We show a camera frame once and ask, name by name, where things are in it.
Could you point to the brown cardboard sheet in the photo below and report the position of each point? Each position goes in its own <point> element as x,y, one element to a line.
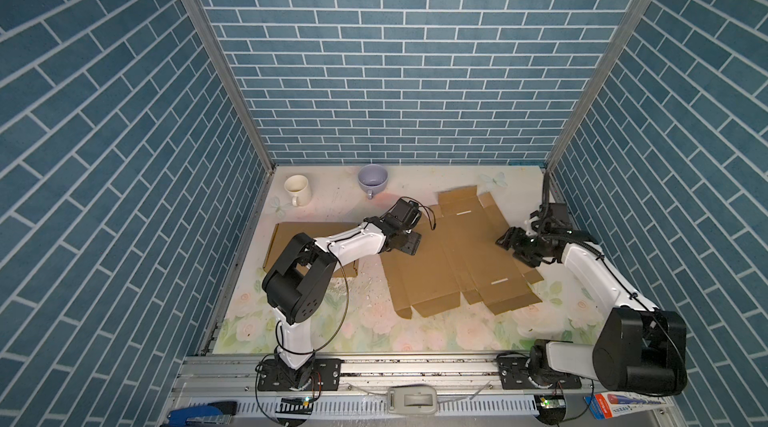
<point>460,261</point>

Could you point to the blue tool at bottom left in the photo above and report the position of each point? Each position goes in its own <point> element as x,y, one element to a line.
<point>218,413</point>

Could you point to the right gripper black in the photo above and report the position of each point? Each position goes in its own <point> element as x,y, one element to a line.
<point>513,237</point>

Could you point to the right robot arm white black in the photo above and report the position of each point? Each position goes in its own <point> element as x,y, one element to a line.
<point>640,348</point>

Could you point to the grey plastic handle clamp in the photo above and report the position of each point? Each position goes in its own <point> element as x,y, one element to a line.
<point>411,400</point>

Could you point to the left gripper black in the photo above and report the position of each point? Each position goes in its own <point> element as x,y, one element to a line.
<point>414,242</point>

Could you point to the white ceramic mug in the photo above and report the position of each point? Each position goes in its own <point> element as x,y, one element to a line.
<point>299,190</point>

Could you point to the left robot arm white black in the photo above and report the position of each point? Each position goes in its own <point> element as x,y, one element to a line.
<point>298,280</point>

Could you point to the white red blue carton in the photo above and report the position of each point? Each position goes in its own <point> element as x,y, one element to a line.
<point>613,404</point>

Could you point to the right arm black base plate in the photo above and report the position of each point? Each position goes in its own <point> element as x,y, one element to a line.
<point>514,374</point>

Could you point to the small green circuit board right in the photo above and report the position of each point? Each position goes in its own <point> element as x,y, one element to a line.
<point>551,402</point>

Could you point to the aluminium mounting rail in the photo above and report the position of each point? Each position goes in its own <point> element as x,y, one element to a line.
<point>233,376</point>

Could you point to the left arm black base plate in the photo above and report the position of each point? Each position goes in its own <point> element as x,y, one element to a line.
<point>274,375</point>

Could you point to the lavender speckled ceramic cup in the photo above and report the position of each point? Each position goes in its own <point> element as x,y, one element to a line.
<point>372,179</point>

